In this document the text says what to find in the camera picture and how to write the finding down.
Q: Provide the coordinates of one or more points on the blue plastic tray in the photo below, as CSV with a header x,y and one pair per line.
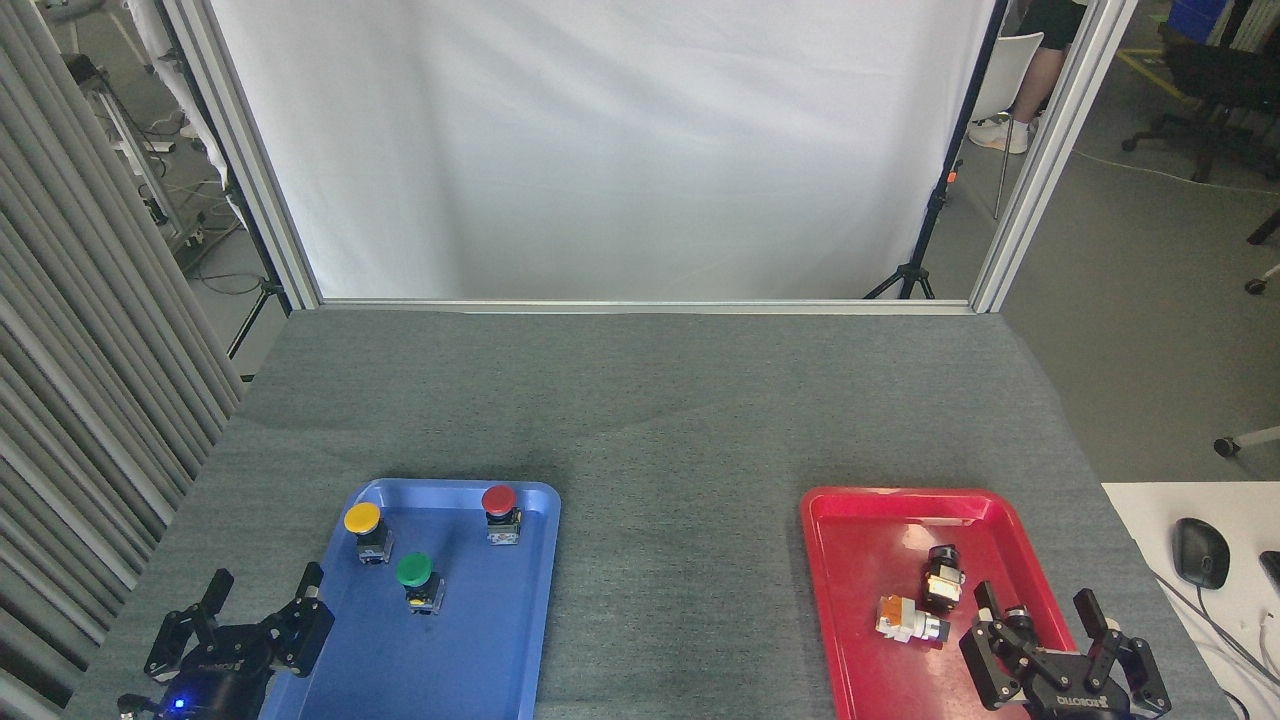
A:
x,y
470,640

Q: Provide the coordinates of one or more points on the black office chair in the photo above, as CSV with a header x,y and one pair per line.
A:
x,y
1215,80

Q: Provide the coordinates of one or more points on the blue bin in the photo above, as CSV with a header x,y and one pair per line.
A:
x,y
1195,18

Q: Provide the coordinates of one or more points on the white backdrop cloth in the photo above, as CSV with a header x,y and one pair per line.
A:
x,y
600,150

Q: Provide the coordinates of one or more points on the white chair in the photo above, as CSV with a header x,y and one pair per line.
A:
x,y
1005,75

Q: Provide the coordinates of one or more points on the black light stand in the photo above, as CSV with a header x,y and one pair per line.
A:
x,y
262,292

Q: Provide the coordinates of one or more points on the yellow push button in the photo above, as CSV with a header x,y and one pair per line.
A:
x,y
362,517

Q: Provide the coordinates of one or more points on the black selector switch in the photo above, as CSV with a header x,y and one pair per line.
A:
x,y
942,580

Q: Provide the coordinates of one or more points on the grey pleated curtain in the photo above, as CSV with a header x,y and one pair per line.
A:
x,y
70,400

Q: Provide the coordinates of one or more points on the green push button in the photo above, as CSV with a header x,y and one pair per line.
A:
x,y
413,568

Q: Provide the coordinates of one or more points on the white desk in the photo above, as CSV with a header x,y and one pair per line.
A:
x,y
1180,500

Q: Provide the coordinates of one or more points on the metal equipment rack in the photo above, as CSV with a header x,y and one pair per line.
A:
x,y
120,130

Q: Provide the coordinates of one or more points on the grey wheeled chair leg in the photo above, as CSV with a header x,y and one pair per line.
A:
x,y
1250,439

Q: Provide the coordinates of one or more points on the black wheeled chair base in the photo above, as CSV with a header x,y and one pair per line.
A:
x,y
1265,228

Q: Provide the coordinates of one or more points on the silver frame crossbar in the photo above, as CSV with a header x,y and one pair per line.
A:
x,y
640,306

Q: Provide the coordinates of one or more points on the red push button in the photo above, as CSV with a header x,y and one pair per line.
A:
x,y
499,499

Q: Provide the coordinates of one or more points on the orange white switch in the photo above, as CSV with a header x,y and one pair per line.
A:
x,y
905,618

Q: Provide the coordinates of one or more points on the black tripod stand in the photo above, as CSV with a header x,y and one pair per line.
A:
x,y
935,210

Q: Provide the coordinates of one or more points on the black orange switch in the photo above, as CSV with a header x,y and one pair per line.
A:
x,y
1018,613

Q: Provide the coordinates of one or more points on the red plastic tray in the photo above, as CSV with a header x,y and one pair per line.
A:
x,y
870,560

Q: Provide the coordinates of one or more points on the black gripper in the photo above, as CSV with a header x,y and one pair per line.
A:
x,y
225,672
1075,695

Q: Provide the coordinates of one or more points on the silver frame post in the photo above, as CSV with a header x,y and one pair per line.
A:
x,y
1045,150
245,150

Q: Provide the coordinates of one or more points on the person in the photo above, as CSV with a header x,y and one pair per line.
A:
x,y
1045,70

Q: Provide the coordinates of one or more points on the black computer mouse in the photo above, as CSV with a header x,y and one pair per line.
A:
x,y
1200,552

